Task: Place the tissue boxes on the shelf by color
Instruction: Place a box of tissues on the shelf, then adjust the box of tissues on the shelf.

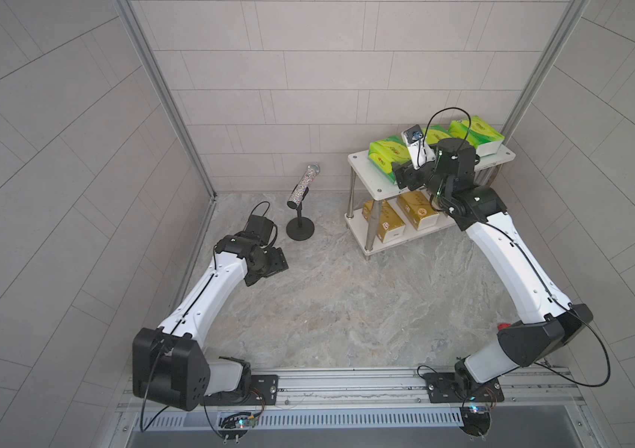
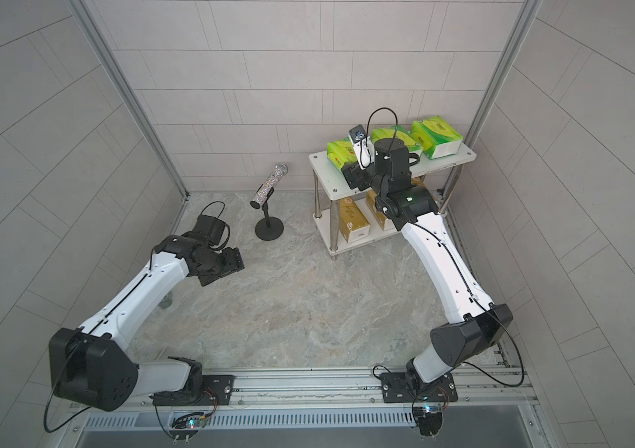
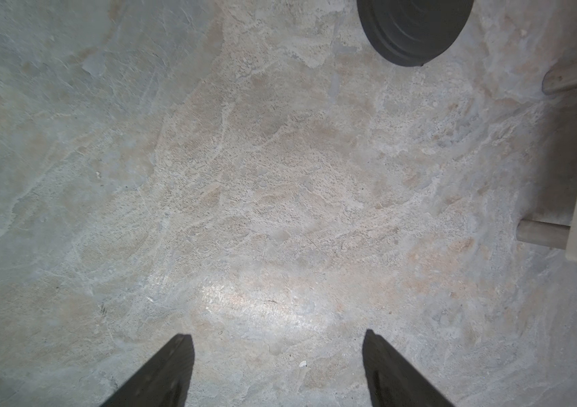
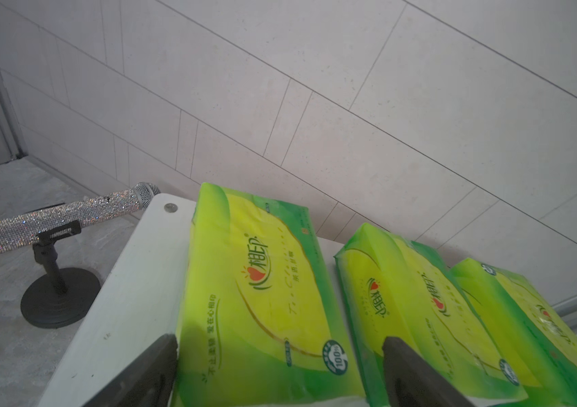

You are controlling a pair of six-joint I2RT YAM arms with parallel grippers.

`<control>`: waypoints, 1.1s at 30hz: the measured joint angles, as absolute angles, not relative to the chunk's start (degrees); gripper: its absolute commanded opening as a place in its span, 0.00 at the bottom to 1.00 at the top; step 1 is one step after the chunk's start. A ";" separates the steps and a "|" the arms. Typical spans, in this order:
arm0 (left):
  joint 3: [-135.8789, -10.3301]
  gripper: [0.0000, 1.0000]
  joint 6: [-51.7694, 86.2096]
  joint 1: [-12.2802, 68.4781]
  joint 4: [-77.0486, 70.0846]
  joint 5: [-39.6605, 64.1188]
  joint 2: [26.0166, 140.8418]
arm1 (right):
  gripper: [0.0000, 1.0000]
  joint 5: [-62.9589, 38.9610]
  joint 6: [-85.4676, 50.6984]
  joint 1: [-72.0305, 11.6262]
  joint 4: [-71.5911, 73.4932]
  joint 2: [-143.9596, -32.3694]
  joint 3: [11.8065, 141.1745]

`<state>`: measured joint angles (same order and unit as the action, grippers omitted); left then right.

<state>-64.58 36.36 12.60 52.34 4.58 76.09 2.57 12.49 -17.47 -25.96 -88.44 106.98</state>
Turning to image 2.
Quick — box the green tissue pack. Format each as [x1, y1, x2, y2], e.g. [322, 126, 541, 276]
[410, 116, 463, 160]
[371, 125, 422, 153]
[327, 137, 357, 170]

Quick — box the gold tissue pack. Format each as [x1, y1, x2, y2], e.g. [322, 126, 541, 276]
[339, 198, 371, 244]
[365, 190, 395, 231]

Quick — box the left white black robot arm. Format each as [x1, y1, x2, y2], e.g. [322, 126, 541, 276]
[49, 215, 245, 412]

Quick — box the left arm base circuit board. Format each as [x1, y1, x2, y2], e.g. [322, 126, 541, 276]
[168, 412, 208, 444]

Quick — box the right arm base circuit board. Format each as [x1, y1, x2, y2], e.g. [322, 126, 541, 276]
[412, 405, 444, 438]

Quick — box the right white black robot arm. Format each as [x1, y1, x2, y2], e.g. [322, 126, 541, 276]
[349, 130, 513, 398]

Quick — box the white two-tier shelf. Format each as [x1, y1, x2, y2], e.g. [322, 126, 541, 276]
[309, 144, 476, 257]

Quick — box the glitter microphone on black stand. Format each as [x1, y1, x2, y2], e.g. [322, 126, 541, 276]
[250, 164, 289, 241]

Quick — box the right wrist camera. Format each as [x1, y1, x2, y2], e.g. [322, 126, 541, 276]
[349, 125, 374, 170]

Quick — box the aluminium mounting rail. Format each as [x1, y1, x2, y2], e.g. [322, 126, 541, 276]
[56, 363, 538, 412]

